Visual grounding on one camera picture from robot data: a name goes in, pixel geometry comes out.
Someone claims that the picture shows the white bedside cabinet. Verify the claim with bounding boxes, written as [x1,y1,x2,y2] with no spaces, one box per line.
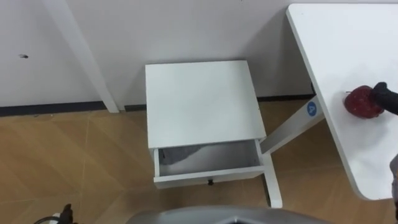
[144,60,267,190]

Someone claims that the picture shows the white desk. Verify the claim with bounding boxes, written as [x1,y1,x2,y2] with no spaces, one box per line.
[259,2,398,209]

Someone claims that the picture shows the open white cabinet drawer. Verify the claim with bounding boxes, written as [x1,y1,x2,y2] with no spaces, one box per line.
[152,139,266,190]

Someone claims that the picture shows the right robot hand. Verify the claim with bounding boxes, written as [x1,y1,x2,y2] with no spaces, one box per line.
[369,82,398,116]

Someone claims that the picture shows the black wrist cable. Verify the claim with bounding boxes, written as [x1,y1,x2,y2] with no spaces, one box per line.
[33,215,62,224]

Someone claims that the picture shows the red apple soft toy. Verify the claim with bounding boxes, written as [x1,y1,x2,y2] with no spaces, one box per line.
[343,85,385,119]

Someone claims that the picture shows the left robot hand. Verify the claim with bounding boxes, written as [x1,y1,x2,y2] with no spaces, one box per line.
[58,203,78,224]

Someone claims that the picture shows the robot body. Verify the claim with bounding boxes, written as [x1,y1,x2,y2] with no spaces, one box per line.
[125,205,335,224]

